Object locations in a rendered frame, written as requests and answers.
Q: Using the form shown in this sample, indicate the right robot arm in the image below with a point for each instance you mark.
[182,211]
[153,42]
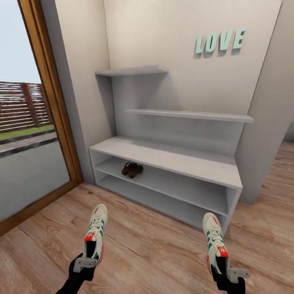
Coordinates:
[232,283]

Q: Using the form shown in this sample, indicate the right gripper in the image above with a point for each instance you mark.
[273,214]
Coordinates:
[223,283]

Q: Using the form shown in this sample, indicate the gym shoe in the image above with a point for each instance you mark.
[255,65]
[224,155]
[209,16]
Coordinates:
[93,245]
[217,255]

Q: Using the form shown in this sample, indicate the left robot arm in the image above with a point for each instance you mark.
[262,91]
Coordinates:
[80,269]

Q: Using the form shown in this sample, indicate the sandal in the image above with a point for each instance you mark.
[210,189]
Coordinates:
[135,170]
[127,169]

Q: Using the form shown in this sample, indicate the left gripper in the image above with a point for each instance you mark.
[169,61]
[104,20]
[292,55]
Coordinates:
[78,278]

